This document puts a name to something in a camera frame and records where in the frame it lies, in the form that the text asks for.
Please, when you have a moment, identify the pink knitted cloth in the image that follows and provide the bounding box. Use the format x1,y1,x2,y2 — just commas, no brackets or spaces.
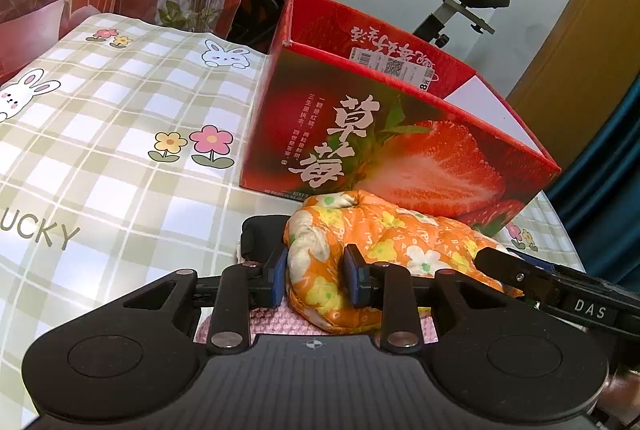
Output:
195,300,441,346

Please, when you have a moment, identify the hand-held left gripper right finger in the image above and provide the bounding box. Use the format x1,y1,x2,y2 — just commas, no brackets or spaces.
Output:
342,244,521,356

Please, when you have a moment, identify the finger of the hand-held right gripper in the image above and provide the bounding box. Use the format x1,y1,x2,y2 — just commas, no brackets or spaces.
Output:
474,247,548,308
506,248,561,272

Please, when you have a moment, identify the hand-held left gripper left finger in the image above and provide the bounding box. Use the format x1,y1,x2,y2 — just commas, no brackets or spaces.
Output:
107,246,290,356

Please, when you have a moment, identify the dark blue curtain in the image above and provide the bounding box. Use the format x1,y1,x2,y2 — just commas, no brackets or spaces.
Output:
544,75,640,283

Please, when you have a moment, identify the checked bunny print tablecloth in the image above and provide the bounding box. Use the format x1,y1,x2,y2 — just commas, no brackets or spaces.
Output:
0,13,588,413

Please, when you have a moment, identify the wooden door panel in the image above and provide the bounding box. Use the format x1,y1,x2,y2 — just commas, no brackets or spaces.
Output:
505,0,640,146

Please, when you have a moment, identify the red strawberry print cardboard box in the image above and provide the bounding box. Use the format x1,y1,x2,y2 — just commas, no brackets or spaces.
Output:
239,0,561,236

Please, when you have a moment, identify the black fabric item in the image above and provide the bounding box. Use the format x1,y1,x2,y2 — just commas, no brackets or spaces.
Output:
239,214,301,263

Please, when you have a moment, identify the orange floral padded cloth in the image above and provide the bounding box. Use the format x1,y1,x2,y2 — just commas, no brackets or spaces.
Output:
283,190,526,328

